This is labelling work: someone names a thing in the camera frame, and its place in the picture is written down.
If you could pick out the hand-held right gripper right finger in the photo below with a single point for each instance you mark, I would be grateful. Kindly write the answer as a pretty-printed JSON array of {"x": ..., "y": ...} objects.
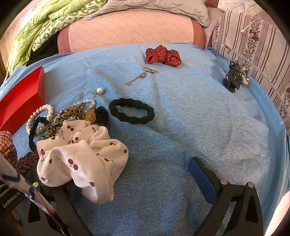
[{"x": 201, "y": 179}]

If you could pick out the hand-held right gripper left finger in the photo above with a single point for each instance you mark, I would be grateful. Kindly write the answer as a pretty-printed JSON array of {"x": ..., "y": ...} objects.
[{"x": 76, "y": 195}]

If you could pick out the white cherry-print scrunchie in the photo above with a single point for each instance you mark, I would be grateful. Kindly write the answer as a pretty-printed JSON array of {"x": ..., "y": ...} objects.
[{"x": 81, "y": 156}]

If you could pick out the red plaid scrunchie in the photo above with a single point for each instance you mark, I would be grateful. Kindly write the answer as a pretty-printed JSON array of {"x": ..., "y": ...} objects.
[{"x": 6, "y": 145}]

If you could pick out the red tray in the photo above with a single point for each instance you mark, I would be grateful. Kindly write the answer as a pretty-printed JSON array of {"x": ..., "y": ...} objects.
[{"x": 20, "y": 97}]

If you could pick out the dark floral scrunchie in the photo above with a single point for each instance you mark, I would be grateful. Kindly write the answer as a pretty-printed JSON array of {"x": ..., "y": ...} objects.
[{"x": 27, "y": 162}]

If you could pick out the blue towel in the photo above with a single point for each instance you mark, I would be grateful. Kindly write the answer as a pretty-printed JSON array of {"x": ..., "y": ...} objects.
[{"x": 181, "y": 127}]

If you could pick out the black lace scrunchie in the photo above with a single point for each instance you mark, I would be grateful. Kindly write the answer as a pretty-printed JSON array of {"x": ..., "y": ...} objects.
[{"x": 102, "y": 115}]

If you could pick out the dark jewellery piece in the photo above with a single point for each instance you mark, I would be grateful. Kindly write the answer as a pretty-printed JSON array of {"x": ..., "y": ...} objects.
[{"x": 233, "y": 77}]

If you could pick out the gold hair pin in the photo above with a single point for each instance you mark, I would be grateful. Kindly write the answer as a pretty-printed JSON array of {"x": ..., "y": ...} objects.
[{"x": 150, "y": 70}]

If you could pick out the red polka-dot scrunchie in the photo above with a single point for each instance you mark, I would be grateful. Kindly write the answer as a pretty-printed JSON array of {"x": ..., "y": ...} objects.
[{"x": 158, "y": 55}]

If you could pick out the striped floral pillow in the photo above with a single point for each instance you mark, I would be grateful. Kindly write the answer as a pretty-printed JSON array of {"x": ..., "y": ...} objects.
[{"x": 256, "y": 47}]

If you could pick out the black cloth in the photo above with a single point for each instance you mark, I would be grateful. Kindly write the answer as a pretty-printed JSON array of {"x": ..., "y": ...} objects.
[{"x": 44, "y": 51}]

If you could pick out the pink quilted cushion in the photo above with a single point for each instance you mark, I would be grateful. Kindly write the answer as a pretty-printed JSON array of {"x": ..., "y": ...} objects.
[{"x": 129, "y": 31}]

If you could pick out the green quilt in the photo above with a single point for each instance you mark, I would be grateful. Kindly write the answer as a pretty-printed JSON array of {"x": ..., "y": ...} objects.
[{"x": 40, "y": 22}]

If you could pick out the grey embossed pillow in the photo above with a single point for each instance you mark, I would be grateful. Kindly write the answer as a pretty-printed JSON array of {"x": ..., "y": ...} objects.
[{"x": 158, "y": 8}]

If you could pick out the white floral cloth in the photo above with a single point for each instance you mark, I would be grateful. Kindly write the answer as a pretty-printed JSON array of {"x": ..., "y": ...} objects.
[{"x": 235, "y": 5}]

